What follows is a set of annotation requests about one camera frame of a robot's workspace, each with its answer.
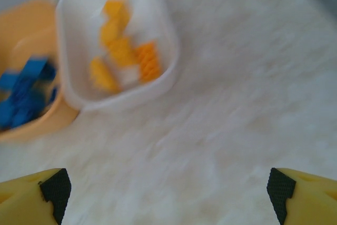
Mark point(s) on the white plastic container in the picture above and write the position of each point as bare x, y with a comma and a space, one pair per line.
79, 24

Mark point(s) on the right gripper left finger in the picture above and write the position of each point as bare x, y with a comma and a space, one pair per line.
23, 204

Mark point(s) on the orange plastic container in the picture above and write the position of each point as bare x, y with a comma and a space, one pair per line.
31, 24

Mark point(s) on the orange lego brick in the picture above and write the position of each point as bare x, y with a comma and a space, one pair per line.
148, 61
110, 32

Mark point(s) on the yellow lego brick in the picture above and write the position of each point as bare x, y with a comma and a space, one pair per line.
102, 74
122, 52
116, 9

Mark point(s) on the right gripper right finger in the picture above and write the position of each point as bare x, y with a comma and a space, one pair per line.
313, 204

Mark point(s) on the blue lego brick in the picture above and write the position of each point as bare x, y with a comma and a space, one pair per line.
25, 93
13, 115
35, 65
8, 80

